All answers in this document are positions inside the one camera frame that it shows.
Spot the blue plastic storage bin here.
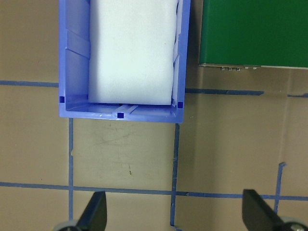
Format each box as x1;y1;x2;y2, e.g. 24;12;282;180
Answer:
58;0;192;125

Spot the white foam pad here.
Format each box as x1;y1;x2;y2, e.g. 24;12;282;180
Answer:
88;0;180;106

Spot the green conveyor belt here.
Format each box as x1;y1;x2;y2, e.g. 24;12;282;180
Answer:
198;0;308;71

